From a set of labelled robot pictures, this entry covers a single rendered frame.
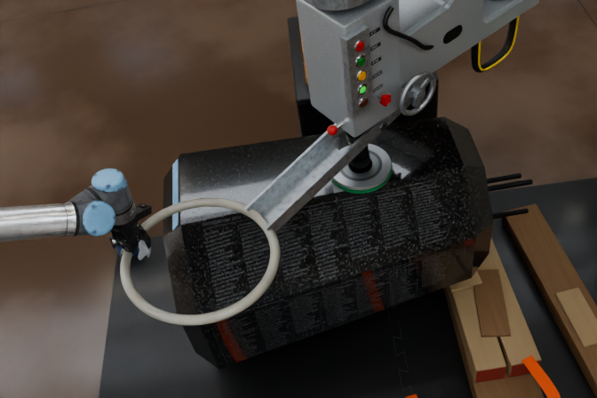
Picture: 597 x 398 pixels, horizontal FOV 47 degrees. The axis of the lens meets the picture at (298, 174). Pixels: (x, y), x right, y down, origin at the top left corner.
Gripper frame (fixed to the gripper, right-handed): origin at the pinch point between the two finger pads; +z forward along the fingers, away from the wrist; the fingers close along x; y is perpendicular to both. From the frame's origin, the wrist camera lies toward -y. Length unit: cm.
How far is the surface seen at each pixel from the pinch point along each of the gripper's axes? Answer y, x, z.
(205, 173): -40.1, 2.6, 2.6
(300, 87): -104, 14, 9
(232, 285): -9.4, 25.2, 20.5
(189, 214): -21.4, 5.8, 3.5
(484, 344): -41, 110, 63
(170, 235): -15.2, -0.1, 10.1
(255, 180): -41.8, 21.8, 1.9
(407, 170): -60, 72, -1
